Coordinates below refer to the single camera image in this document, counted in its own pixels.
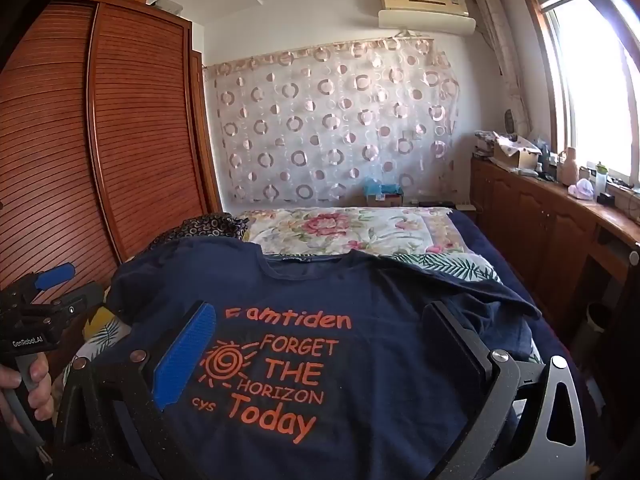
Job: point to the small patterned box stack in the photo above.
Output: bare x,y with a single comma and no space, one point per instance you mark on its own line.
484,144

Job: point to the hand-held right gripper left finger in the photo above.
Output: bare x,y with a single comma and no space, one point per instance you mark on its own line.
185,355

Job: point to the long wooden cabinet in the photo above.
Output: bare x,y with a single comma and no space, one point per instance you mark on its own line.
530,220

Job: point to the grey waste bin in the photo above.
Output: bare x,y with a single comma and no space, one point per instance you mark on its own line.
590,330

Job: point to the patterned window curtain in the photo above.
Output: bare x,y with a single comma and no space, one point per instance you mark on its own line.
505,60

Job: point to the green capped bottle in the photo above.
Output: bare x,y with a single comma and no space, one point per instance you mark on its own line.
600,182

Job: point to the pink bottle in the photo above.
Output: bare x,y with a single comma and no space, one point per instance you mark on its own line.
569,170

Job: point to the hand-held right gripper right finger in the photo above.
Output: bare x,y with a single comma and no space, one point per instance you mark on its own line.
465,345

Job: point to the dark circle-patterned garment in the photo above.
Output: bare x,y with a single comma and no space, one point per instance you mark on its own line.
210,225

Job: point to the wall air conditioner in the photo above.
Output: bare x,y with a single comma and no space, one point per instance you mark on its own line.
425,5

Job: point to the wooden slatted wardrobe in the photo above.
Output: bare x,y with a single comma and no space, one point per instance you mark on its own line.
125,135

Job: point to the person's left hand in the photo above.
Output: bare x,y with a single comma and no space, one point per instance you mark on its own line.
41,385

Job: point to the wooden framed window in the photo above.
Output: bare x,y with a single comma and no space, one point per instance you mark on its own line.
600,85

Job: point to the open cardboard box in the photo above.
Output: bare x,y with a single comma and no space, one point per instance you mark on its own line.
520,157

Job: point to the floral blanket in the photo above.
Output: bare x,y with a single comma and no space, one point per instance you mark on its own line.
325,230

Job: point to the small black box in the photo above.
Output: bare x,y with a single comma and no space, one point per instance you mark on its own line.
607,198

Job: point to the flat black box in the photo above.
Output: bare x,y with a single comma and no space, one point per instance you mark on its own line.
434,204

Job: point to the yellow plush toy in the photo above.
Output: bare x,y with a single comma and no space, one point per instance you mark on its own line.
97,322

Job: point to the navy bed blanket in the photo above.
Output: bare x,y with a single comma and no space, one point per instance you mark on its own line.
500,250

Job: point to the sheer circle-patterned curtain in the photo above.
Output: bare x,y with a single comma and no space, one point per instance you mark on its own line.
325,125

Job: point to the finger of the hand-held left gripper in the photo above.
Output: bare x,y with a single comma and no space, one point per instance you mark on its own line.
55,275
80,300

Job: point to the navy printed t-shirt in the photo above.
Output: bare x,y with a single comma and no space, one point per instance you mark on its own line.
400,410

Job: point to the dark blue bottle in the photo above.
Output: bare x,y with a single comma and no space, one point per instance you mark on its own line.
544,157

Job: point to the palm leaf bed sheet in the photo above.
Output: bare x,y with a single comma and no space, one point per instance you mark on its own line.
450,265

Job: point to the dark round desk fan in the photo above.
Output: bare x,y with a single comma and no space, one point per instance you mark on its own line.
509,121

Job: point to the cardboard box with blue cloth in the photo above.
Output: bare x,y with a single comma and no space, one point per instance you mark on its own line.
385,197

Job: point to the white box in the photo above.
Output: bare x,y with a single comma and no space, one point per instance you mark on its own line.
167,6

